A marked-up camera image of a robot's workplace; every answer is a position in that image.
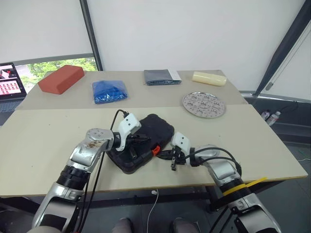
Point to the cream cylindrical case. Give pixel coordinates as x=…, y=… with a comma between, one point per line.
x=209, y=78

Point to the dark rounded shape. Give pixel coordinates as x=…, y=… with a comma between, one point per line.
x=182, y=225
x=122, y=225

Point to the grey folded cloth pack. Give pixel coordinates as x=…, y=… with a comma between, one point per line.
x=158, y=76

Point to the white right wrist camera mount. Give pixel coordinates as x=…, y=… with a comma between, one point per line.
x=181, y=143

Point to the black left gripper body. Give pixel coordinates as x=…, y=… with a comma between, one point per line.
x=133, y=142

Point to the open laptop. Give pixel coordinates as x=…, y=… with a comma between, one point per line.
x=9, y=82

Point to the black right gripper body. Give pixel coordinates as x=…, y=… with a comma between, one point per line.
x=179, y=157

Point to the yellow zip tie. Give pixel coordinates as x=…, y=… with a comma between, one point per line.
x=256, y=182

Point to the round perforated metal plate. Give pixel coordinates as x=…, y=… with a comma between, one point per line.
x=204, y=104

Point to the blue plastic bag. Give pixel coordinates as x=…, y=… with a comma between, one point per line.
x=109, y=92

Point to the clear white capped bottle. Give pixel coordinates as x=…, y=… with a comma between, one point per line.
x=273, y=118

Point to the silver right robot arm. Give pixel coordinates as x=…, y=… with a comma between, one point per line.
x=223, y=170

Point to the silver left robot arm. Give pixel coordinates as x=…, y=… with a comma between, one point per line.
x=82, y=150

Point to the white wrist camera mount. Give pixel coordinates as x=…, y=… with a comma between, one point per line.
x=181, y=143
x=128, y=123

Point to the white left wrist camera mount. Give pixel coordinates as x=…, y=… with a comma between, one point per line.
x=128, y=123

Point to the black plastic tool case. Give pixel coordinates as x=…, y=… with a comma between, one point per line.
x=155, y=131

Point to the red brick block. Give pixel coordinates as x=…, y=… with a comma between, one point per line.
x=60, y=78

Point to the black table frame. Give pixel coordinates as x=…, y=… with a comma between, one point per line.
x=121, y=195

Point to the dark slanted frame strut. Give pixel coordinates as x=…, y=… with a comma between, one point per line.
x=281, y=48

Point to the dark window frame post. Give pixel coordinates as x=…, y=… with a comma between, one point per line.
x=91, y=36

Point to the small dark capped bottle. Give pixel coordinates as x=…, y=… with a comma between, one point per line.
x=265, y=115

